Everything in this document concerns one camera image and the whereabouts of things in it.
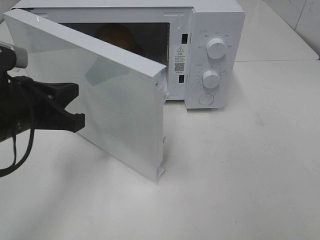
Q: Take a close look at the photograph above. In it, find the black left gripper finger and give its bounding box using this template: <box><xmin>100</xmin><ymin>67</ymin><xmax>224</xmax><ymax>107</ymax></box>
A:
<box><xmin>34</xmin><ymin>99</ymin><xmax>85</xmax><ymax>133</ymax></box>
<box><xmin>14</xmin><ymin>76</ymin><xmax>79</xmax><ymax>109</ymax></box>

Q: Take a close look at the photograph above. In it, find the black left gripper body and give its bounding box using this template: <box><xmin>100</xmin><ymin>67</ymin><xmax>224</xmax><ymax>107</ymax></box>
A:
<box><xmin>0</xmin><ymin>76</ymin><xmax>54</xmax><ymax>141</ymax></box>

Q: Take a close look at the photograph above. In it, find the white microwave door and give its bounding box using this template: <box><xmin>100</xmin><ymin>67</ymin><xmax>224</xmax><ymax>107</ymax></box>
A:
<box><xmin>4</xmin><ymin>9</ymin><xmax>166</xmax><ymax>181</ymax></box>

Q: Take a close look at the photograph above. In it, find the burger with lettuce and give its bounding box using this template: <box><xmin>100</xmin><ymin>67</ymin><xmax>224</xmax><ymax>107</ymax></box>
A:
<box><xmin>95</xmin><ymin>23</ymin><xmax>143</xmax><ymax>54</ymax></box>

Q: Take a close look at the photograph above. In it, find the white round door button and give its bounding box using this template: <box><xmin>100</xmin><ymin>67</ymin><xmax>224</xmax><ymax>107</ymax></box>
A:
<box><xmin>198</xmin><ymin>93</ymin><xmax>214</xmax><ymax>106</ymax></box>

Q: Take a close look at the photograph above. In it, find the white microwave knob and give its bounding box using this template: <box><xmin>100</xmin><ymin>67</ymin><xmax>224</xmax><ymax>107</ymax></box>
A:
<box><xmin>205</xmin><ymin>36</ymin><xmax>227</xmax><ymax>60</ymax></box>
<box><xmin>202</xmin><ymin>70</ymin><xmax>221</xmax><ymax>89</ymax></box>

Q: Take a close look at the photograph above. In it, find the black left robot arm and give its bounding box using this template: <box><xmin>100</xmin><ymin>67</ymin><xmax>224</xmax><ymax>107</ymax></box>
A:
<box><xmin>0</xmin><ymin>42</ymin><xmax>85</xmax><ymax>141</ymax></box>

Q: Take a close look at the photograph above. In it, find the white warning label sticker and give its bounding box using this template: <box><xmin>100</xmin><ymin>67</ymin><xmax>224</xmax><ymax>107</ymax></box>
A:
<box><xmin>173</xmin><ymin>44</ymin><xmax>187</xmax><ymax>74</ymax></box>

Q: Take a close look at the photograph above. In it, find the white microwave oven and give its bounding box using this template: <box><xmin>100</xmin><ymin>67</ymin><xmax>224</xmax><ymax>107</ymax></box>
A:
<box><xmin>4</xmin><ymin>0</ymin><xmax>245</xmax><ymax>109</ymax></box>

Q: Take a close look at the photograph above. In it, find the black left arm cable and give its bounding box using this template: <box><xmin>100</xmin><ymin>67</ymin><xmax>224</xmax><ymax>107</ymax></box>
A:
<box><xmin>0</xmin><ymin>74</ymin><xmax>36</xmax><ymax>178</ymax></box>

